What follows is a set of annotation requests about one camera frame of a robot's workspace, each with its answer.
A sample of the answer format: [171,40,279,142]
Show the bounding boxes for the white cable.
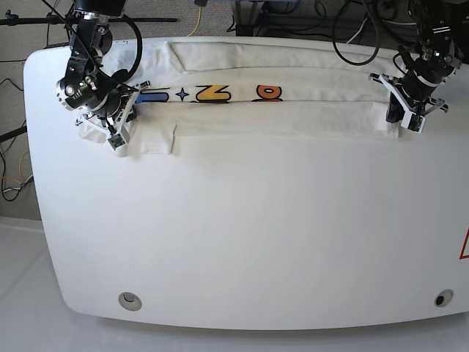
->
[346,18,369,44]

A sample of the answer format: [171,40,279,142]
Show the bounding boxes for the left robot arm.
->
[332,1,468,133]

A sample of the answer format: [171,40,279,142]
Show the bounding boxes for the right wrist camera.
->
[107,133,129,150]

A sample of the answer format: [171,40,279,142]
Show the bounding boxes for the right table cable grommet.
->
[435,289,454,307]

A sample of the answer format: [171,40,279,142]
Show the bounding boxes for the white printed T-shirt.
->
[78,38,404,159]

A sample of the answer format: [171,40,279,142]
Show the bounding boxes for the left table cable grommet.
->
[118,293,142,312]

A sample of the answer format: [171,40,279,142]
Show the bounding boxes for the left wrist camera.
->
[400,112,426,134]

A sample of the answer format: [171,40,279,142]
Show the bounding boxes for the black tripod stand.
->
[1,10,177,48]

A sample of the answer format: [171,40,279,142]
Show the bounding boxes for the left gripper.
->
[369,73,448,123]

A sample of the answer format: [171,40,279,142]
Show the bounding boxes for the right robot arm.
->
[56,1,143,139]

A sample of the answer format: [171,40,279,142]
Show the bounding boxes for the yellow cable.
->
[188,0,203,38]

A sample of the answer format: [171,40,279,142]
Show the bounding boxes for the table cable grommet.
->
[435,289,454,307]
[118,293,142,312]

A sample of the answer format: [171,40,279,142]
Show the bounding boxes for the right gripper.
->
[75,81,150,136]

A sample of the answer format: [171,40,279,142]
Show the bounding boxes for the black equipment base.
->
[227,1,418,49]

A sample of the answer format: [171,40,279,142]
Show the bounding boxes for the black floor cables left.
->
[0,76,36,202]

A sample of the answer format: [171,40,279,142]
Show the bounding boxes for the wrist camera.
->
[400,112,426,134]
[107,133,129,150]

